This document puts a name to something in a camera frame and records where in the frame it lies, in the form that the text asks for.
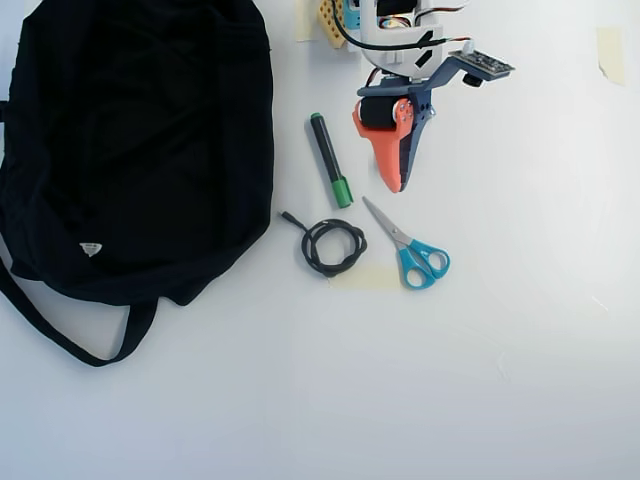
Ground narrow beige tape strip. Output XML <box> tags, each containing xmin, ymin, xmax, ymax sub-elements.
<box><xmin>294</xmin><ymin>0</ymin><xmax>321</xmax><ymax>42</ymax></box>

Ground black marker green cap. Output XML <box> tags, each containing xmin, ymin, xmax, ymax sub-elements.
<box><xmin>305</xmin><ymin>112</ymin><xmax>355</xmax><ymax>210</ymax></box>

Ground yellow perforated base part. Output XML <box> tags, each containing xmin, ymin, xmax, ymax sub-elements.
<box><xmin>317</xmin><ymin>0</ymin><xmax>351</xmax><ymax>51</ymax></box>

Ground coiled black usb cable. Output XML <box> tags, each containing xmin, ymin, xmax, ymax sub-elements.
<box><xmin>278</xmin><ymin>209</ymin><xmax>370</xmax><ymax>279</ymax></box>

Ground black fabric bag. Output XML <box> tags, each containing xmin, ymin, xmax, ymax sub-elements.
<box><xmin>0</xmin><ymin>0</ymin><xmax>276</xmax><ymax>369</ymax></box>

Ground tall beige tape strip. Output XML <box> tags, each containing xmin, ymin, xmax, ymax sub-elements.
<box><xmin>597</xmin><ymin>27</ymin><xmax>626</xmax><ymax>87</ymax></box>

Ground scissors with blue handles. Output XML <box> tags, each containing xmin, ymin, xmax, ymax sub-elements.
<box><xmin>361</xmin><ymin>195</ymin><xmax>451</xmax><ymax>291</ymax></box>

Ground wide beige tape strip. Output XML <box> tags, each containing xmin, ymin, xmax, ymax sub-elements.
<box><xmin>327</xmin><ymin>265</ymin><xmax>401</xmax><ymax>290</ymax></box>

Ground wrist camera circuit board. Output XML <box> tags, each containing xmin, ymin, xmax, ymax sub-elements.
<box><xmin>447</xmin><ymin>42</ymin><xmax>516</xmax><ymax>89</ymax></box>

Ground blue-grey gripper black motor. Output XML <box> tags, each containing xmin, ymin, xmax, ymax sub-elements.
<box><xmin>352</xmin><ymin>74</ymin><xmax>435</xmax><ymax>194</ymax></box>

